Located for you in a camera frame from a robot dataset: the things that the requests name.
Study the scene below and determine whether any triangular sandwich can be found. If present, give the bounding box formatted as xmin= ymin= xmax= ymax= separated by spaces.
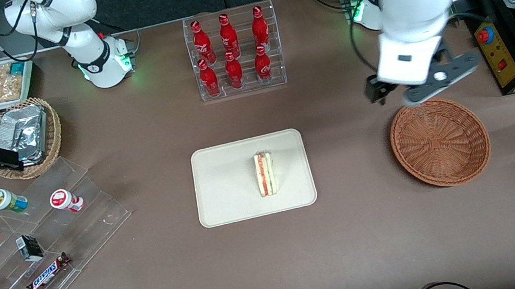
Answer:
xmin=252 ymin=149 xmax=280 ymax=199

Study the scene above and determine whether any light wicker basket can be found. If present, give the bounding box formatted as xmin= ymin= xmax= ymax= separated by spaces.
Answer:
xmin=0 ymin=93 xmax=70 ymax=185

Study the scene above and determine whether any brown round wicker basket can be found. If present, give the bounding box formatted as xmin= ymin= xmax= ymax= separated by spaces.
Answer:
xmin=385 ymin=89 xmax=497 ymax=196

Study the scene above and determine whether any cream plastic tray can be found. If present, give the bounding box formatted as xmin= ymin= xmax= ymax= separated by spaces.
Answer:
xmin=186 ymin=125 xmax=321 ymax=230

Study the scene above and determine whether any silver foil packet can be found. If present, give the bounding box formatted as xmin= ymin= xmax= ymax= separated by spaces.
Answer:
xmin=0 ymin=102 xmax=55 ymax=170

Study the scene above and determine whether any green lidded cup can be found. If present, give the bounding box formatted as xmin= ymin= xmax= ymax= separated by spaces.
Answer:
xmin=0 ymin=184 xmax=30 ymax=217

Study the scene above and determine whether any red lidded cup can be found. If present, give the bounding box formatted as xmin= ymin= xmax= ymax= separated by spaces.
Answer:
xmin=48 ymin=185 xmax=86 ymax=217

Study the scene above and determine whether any teal snack packet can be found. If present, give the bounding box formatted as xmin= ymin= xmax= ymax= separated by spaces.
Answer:
xmin=8 ymin=61 xmax=28 ymax=77

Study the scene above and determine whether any red cola bottle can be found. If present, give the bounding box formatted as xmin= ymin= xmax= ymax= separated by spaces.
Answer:
xmin=216 ymin=11 xmax=242 ymax=59
xmin=222 ymin=50 xmax=246 ymax=91
xmin=197 ymin=57 xmax=222 ymax=99
xmin=251 ymin=43 xmax=275 ymax=86
xmin=248 ymin=4 xmax=273 ymax=51
xmin=189 ymin=18 xmax=217 ymax=67

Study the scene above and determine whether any Snickers chocolate bar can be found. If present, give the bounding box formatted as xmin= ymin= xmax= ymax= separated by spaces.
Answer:
xmin=21 ymin=251 xmax=76 ymax=289

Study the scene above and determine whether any clear acrylic bottle rack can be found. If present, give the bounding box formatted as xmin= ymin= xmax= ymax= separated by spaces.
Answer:
xmin=181 ymin=0 xmax=290 ymax=104

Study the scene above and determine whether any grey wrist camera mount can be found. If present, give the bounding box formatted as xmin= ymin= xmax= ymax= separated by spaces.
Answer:
xmin=397 ymin=49 xmax=488 ymax=108

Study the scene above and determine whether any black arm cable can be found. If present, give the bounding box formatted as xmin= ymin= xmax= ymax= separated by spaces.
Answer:
xmin=343 ymin=0 xmax=398 ymax=81

